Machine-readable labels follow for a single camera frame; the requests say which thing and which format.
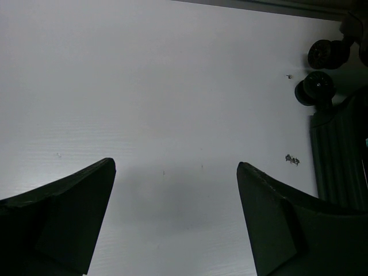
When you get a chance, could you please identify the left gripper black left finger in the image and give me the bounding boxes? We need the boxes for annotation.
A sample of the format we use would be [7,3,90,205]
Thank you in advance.
[1,158,116,275]

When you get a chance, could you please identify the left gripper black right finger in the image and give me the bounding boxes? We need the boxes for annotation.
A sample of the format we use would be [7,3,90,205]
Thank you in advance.
[236,162,367,275]

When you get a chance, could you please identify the black hard-shell suitcase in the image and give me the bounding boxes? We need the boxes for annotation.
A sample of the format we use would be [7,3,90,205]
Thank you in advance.
[294,1,367,211]

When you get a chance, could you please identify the small dark screw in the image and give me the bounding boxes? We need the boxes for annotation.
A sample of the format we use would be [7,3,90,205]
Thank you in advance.
[285,154,300,166]

